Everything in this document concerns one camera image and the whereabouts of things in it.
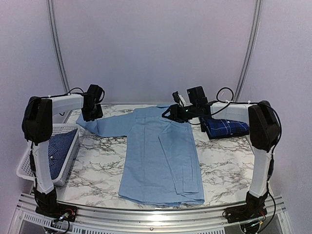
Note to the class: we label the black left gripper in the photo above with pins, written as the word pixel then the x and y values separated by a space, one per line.
pixel 98 115

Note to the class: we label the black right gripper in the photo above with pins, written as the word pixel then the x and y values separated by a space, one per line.
pixel 174 113

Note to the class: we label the light blue long sleeve shirt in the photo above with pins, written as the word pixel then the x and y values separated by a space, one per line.
pixel 161 164

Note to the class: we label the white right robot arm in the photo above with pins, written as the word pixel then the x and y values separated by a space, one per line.
pixel 264 134

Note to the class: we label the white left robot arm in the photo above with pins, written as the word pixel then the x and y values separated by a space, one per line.
pixel 37 126

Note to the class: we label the blue checked shirt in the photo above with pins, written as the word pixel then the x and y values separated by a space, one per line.
pixel 58 148

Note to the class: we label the black folded shirt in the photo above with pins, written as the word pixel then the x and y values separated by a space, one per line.
pixel 226 135

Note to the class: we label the white plastic basket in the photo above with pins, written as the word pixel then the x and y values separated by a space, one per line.
pixel 72 153

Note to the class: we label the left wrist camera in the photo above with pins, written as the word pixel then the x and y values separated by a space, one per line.
pixel 95 95

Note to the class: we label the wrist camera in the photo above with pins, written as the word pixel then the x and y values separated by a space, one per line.
pixel 197 96
pixel 95 95

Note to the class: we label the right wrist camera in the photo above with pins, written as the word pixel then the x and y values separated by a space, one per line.
pixel 197 96

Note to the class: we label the aluminium back table rail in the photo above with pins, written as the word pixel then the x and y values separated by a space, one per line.
pixel 133 104

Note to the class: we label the left aluminium corner post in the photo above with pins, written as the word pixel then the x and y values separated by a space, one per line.
pixel 56 44

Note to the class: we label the aluminium corner post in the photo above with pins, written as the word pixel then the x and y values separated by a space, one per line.
pixel 56 44
pixel 250 48

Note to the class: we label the aluminium front frame rail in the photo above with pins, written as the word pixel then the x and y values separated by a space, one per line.
pixel 199 220

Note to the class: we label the right aluminium corner post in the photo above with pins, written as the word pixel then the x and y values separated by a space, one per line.
pixel 250 48

